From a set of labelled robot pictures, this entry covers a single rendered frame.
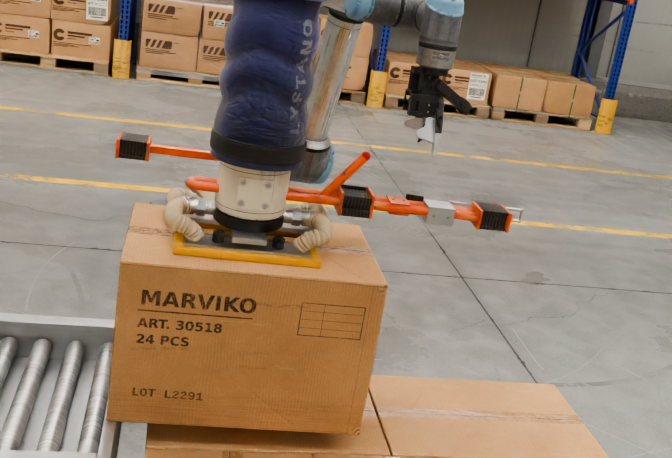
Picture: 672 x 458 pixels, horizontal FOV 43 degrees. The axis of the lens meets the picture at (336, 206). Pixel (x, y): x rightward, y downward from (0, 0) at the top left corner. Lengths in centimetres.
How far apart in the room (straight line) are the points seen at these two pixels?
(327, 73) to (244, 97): 86
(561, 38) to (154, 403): 980
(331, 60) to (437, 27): 77
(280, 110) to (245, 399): 68
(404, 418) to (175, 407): 64
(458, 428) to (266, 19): 119
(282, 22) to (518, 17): 936
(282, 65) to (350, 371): 73
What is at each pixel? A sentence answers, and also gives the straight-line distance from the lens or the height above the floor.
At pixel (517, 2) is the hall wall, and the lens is 1113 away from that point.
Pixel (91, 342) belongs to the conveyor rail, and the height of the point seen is 54.
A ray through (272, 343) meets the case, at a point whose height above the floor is 83.
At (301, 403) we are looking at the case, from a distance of 207.
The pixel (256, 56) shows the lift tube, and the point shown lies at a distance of 189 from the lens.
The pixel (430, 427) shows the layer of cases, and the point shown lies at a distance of 235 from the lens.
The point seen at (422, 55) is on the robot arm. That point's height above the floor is 150.
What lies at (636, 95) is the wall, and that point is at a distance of 1184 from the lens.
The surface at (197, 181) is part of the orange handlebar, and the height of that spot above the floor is 115.
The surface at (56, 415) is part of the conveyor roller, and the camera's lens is 223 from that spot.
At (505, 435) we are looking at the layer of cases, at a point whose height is 54.
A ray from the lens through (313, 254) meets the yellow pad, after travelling 201.
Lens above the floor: 174
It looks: 18 degrees down
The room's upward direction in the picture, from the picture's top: 9 degrees clockwise
